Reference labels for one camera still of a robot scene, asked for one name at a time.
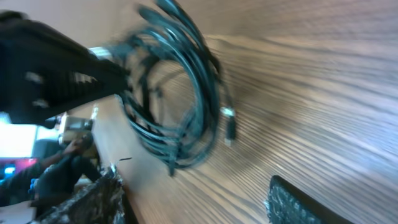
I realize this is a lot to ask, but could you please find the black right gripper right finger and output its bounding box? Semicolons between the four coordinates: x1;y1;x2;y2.
264;175;352;224

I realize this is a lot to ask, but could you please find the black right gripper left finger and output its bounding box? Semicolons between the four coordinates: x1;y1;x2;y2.
30;164;139;224

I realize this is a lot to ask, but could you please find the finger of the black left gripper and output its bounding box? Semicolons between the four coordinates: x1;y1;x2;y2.
1;19;128;124

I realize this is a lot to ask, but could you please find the black USB cable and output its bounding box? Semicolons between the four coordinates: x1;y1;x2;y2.
108;0;237;178

